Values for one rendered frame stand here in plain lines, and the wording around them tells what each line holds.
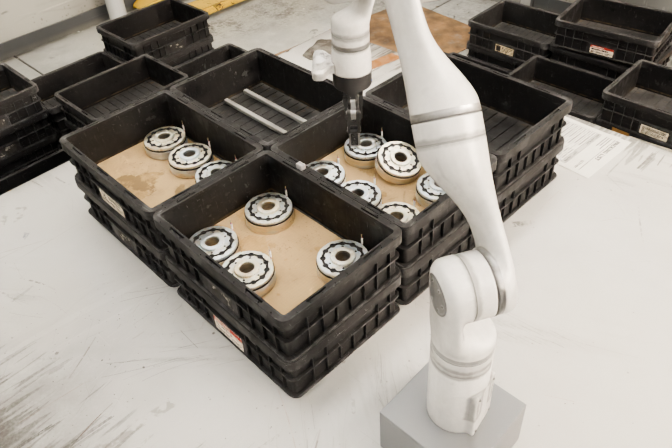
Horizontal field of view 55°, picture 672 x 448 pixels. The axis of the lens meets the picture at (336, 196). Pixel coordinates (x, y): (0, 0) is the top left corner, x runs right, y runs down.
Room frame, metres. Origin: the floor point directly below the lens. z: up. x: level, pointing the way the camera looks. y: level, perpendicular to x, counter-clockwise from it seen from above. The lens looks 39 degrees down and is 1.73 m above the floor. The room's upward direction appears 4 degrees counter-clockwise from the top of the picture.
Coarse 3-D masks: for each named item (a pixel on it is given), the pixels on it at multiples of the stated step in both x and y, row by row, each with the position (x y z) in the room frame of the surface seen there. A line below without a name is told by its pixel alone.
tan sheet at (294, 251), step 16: (224, 224) 1.03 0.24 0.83; (240, 224) 1.03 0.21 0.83; (304, 224) 1.01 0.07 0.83; (240, 240) 0.98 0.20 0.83; (256, 240) 0.98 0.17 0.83; (272, 240) 0.97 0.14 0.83; (288, 240) 0.97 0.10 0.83; (304, 240) 0.97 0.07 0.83; (320, 240) 0.96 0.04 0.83; (272, 256) 0.93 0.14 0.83; (288, 256) 0.92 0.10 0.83; (304, 256) 0.92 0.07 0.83; (288, 272) 0.88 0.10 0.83; (304, 272) 0.87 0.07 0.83; (272, 288) 0.84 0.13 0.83; (288, 288) 0.84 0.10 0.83; (304, 288) 0.83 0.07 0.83; (272, 304) 0.80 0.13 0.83; (288, 304) 0.80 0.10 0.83
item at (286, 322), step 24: (240, 168) 1.09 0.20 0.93; (288, 168) 1.09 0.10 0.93; (192, 192) 1.02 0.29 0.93; (336, 192) 0.99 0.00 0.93; (384, 240) 0.84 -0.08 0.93; (216, 264) 0.82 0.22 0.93; (360, 264) 0.79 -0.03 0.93; (240, 288) 0.75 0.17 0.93; (336, 288) 0.74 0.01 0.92; (264, 312) 0.70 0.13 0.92; (288, 312) 0.69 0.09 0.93; (312, 312) 0.71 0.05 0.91
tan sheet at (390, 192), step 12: (336, 156) 1.25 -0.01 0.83; (348, 168) 1.20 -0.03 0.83; (360, 168) 1.20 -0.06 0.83; (372, 168) 1.19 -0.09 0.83; (348, 180) 1.15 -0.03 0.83; (372, 180) 1.15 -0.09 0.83; (384, 180) 1.14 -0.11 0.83; (384, 192) 1.10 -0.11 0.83; (396, 192) 1.10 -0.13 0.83; (408, 192) 1.10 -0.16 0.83
